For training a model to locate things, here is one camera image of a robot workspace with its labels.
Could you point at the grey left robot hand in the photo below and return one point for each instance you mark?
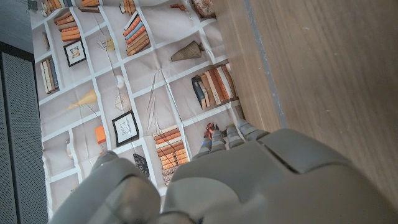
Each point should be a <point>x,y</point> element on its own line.
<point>248,180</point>

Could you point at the bookshelf print backdrop cloth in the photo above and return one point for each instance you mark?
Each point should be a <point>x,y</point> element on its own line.
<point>140,77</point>

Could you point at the dark perforated panel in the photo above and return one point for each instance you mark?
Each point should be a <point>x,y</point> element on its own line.
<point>18,140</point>

